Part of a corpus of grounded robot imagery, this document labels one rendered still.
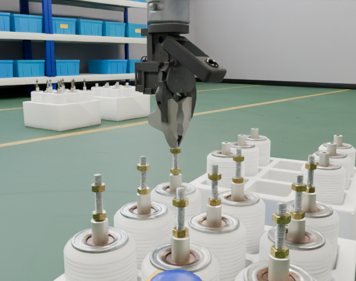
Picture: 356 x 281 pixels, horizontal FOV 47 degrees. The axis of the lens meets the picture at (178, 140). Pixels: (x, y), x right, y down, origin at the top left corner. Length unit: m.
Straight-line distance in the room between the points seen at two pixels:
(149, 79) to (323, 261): 0.40
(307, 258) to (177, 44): 0.38
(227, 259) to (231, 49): 7.62
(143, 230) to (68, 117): 2.34
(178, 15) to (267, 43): 7.05
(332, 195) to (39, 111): 2.38
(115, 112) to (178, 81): 2.57
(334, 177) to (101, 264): 0.58
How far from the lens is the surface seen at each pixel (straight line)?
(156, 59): 0.73
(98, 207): 0.55
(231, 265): 0.60
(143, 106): 3.46
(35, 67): 5.50
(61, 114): 2.89
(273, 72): 7.67
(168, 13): 0.70
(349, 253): 0.74
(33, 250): 1.17
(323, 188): 0.95
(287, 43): 7.55
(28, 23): 5.47
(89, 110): 3.05
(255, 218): 0.70
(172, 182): 0.75
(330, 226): 0.67
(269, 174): 1.20
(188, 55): 0.67
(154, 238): 0.63
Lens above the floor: 0.49
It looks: 11 degrees down
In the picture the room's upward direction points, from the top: straight up
